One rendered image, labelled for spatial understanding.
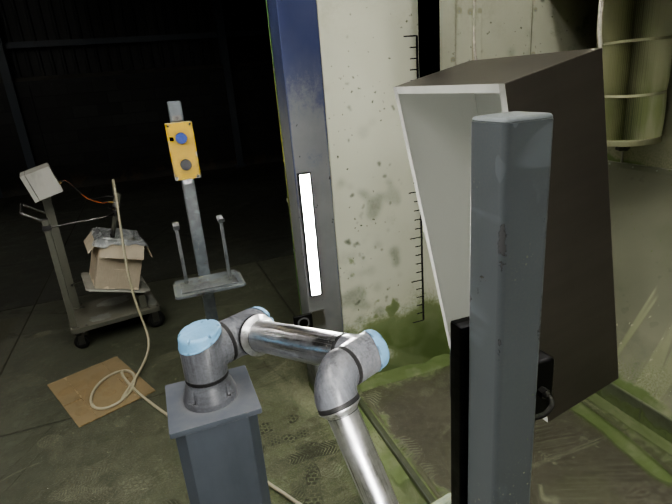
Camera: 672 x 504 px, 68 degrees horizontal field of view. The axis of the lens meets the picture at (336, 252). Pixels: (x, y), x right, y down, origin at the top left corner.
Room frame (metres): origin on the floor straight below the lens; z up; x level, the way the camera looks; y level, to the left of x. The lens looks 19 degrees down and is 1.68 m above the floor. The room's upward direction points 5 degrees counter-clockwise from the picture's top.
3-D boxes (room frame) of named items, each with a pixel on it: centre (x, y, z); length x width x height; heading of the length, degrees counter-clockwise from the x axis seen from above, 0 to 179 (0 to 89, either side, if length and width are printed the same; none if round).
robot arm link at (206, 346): (1.54, 0.48, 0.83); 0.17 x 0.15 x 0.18; 134
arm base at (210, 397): (1.54, 0.49, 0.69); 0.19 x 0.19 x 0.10
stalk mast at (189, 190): (2.41, 0.68, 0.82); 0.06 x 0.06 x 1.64; 19
